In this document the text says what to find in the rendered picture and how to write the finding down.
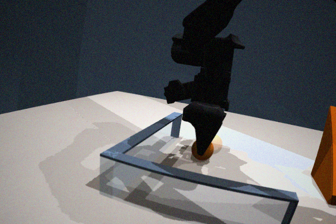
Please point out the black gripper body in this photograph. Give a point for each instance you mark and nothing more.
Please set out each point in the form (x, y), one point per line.
(212, 97)

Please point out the clear low l-shaped wall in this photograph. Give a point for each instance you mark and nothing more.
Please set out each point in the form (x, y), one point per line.
(182, 200)

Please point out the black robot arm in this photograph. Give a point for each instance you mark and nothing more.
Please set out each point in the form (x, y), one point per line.
(199, 46)

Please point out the dark grey l-shaped wall top trim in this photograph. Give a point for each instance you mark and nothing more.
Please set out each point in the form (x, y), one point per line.
(117, 153)

